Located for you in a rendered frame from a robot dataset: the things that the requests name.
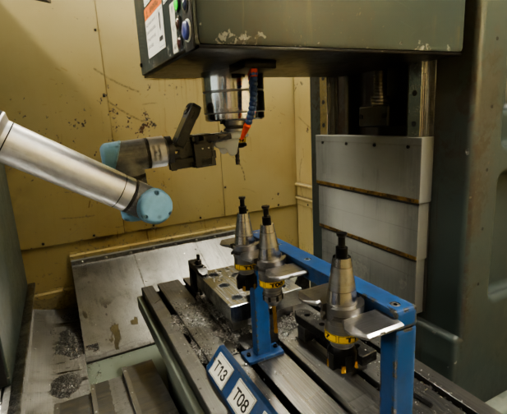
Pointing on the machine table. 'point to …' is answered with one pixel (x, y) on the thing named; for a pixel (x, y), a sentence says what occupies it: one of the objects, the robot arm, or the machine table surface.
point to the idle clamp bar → (307, 328)
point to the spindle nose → (229, 95)
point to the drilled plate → (235, 310)
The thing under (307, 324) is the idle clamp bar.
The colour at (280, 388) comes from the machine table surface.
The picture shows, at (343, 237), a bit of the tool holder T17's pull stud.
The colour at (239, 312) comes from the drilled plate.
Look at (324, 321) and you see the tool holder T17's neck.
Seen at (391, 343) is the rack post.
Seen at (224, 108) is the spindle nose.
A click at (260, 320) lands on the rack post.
